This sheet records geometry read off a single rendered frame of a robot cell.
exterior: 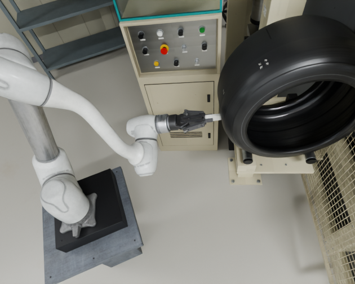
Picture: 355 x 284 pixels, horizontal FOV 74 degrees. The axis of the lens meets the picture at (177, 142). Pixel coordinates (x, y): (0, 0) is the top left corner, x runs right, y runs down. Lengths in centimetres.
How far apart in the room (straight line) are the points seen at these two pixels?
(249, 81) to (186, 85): 86
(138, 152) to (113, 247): 55
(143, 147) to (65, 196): 40
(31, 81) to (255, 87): 68
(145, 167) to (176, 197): 105
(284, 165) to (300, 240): 87
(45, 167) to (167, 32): 96
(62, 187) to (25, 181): 161
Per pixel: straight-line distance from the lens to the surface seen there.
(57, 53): 380
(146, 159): 103
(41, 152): 121
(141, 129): 109
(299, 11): 112
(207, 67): 161
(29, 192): 265
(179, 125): 107
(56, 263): 147
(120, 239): 135
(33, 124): 110
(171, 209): 203
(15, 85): 82
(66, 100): 88
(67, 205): 118
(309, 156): 122
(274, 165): 129
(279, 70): 81
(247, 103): 84
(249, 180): 212
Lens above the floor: 189
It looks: 54 degrees down
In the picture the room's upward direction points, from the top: 12 degrees counter-clockwise
